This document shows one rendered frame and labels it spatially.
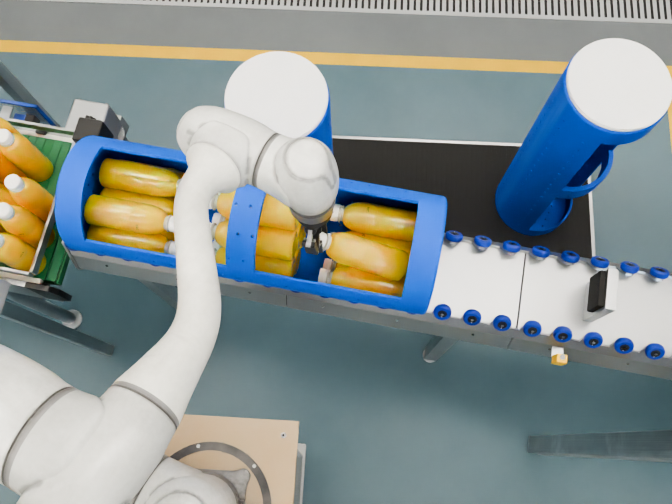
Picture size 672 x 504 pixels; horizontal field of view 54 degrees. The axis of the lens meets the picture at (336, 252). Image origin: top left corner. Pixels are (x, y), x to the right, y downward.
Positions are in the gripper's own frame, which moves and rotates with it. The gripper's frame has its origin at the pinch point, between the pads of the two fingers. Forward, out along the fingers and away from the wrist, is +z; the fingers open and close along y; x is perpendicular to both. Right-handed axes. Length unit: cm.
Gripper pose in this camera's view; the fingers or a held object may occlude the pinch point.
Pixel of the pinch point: (317, 236)
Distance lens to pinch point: 142.5
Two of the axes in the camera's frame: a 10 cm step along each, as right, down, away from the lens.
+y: 1.9, -9.4, 2.7
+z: 0.2, 2.8, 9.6
